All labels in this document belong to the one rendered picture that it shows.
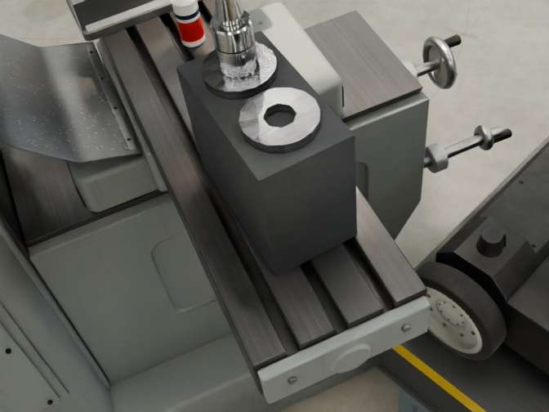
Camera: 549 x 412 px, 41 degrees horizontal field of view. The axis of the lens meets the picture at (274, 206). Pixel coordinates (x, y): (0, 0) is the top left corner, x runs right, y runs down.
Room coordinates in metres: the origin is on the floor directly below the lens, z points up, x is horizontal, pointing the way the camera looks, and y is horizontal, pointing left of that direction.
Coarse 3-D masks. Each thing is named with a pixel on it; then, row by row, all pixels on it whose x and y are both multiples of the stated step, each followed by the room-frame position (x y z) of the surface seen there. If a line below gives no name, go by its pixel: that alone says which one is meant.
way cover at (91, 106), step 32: (0, 64) 0.99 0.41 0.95; (32, 64) 1.03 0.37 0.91; (64, 64) 1.05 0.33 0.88; (96, 64) 1.05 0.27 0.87; (0, 96) 0.89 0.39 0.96; (32, 96) 0.93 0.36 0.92; (64, 96) 0.96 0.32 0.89; (96, 96) 0.96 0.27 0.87; (0, 128) 0.80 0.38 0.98; (32, 128) 0.84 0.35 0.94; (64, 128) 0.87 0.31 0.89; (96, 128) 0.88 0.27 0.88; (128, 128) 0.88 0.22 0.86; (96, 160) 0.80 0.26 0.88
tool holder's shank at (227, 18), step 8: (216, 0) 0.66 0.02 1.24; (224, 0) 0.65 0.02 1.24; (232, 0) 0.65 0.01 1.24; (216, 8) 0.66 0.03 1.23; (224, 8) 0.65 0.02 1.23; (232, 8) 0.65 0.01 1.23; (240, 8) 0.66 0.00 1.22; (216, 16) 0.66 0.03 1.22; (224, 16) 0.65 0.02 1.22; (232, 16) 0.65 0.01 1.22; (240, 16) 0.65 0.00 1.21; (224, 24) 0.65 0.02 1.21; (232, 24) 0.65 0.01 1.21
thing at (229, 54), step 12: (252, 36) 0.65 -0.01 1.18; (216, 48) 0.65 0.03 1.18; (228, 48) 0.64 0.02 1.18; (240, 48) 0.64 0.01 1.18; (252, 48) 0.65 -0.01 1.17; (228, 60) 0.64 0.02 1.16; (240, 60) 0.64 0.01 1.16; (252, 60) 0.65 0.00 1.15; (228, 72) 0.64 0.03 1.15; (240, 72) 0.64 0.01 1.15; (252, 72) 0.64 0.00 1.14
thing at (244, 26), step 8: (248, 16) 0.66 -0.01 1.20; (216, 24) 0.66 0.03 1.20; (240, 24) 0.65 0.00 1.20; (248, 24) 0.65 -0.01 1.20; (216, 32) 0.65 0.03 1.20; (224, 32) 0.64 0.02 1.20; (232, 32) 0.64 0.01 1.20; (240, 32) 0.64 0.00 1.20; (248, 32) 0.65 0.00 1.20; (224, 40) 0.64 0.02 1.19; (232, 40) 0.64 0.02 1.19
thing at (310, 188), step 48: (192, 96) 0.66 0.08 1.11; (240, 96) 0.62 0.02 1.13; (288, 96) 0.60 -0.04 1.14; (240, 144) 0.55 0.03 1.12; (288, 144) 0.53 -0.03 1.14; (336, 144) 0.53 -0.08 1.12; (240, 192) 0.56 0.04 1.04; (288, 192) 0.50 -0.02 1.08; (336, 192) 0.53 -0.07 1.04; (288, 240) 0.50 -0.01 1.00; (336, 240) 0.52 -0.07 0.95
